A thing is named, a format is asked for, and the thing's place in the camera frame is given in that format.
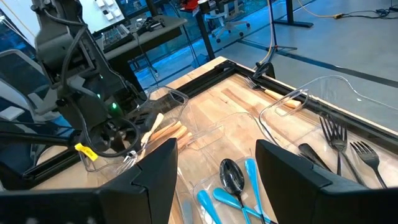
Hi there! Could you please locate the whiteboard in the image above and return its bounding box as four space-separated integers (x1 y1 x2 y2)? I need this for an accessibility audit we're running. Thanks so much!
79 0 127 34

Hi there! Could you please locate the black tripod stand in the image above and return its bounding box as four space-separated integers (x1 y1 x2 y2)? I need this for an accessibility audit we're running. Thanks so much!
253 0 299 65

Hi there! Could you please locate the black floor cable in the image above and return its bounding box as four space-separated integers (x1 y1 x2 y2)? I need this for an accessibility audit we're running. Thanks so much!
341 6 398 20

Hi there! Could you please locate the black keyboard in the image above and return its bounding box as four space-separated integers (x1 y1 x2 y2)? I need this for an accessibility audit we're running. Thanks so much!
101 24 135 53

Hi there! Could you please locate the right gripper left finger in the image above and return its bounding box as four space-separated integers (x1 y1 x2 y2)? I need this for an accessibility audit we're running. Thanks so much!
99 138 178 224

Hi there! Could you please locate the black table clamp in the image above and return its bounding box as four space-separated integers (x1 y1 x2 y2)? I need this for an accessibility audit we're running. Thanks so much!
252 61 277 80

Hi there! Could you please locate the teal-handled black spoon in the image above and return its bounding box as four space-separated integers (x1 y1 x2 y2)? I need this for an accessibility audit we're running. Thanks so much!
196 189 223 224
244 157 268 224
212 187 277 224
218 157 252 224

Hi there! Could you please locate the yellow extension cable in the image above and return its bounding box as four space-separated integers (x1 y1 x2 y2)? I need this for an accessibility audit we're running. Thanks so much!
297 0 345 20

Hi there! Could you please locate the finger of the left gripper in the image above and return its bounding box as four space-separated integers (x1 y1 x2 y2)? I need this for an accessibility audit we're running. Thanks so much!
135 107 160 124
126 112 144 128

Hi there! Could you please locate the black-legged worktable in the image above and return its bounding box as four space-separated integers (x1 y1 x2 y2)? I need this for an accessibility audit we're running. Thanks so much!
194 0 315 60

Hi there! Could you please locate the black clamp tool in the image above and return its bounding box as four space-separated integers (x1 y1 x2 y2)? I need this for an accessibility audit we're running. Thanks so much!
136 17 167 35

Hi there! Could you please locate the clear plastic bin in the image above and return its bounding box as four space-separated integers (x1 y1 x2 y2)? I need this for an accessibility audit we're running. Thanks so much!
174 111 280 224
259 74 398 190
77 85 226 175

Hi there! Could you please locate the white office chair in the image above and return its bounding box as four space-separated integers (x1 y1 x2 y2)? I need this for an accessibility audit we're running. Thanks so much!
205 0 251 44

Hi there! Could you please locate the red box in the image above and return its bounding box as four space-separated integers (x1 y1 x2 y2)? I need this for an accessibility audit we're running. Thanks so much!
182 0 200 12

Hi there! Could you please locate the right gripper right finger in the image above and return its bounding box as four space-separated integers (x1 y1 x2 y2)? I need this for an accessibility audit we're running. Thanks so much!
255 139 335 224

